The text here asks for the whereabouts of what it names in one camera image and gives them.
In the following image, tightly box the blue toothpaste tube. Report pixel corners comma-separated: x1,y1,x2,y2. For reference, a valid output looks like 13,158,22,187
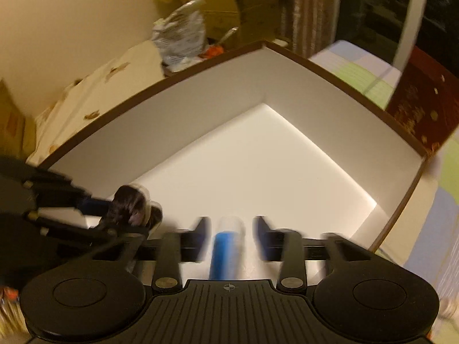
209,216,245,281

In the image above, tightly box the dark purple scrunchie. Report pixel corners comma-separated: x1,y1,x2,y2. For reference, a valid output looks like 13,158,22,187
106,185,164,231

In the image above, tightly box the brown open storage box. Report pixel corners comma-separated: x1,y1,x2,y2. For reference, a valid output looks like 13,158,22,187
34,40,431,280

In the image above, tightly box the checkered tablecloth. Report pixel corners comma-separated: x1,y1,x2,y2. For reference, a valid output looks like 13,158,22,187
311,40,458,335

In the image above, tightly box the silver plastic bag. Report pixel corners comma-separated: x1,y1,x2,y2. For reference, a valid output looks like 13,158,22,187
152,0,207,73

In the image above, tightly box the dark red gift box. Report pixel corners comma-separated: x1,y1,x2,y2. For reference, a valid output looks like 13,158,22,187
386,47,458,155

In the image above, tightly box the cardboard boxes pile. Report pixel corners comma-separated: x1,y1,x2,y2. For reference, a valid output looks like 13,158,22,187
201,0,281,46

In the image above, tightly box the beige curtain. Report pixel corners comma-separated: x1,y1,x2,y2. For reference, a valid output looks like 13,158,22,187
279,0,340,58

